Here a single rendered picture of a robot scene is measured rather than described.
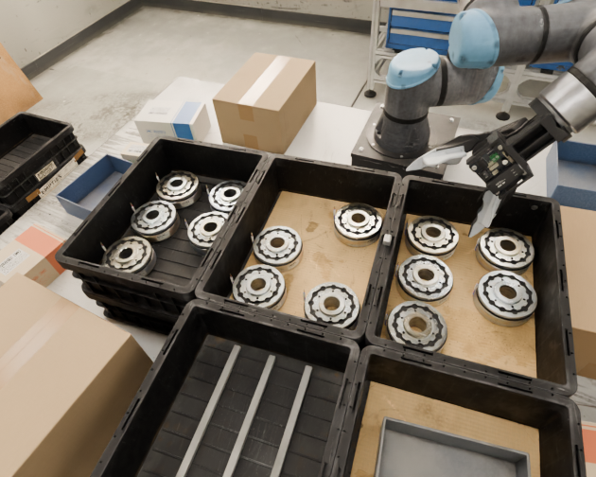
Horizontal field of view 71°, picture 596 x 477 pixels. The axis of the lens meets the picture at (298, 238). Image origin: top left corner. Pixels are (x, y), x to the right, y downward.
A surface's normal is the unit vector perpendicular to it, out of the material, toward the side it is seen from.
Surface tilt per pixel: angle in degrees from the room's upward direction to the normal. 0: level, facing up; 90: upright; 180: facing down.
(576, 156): 90
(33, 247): 0
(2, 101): 72
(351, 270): 0
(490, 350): 0
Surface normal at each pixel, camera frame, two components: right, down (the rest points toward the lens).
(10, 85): 0.86, 0.07
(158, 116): -0.06, -0.64
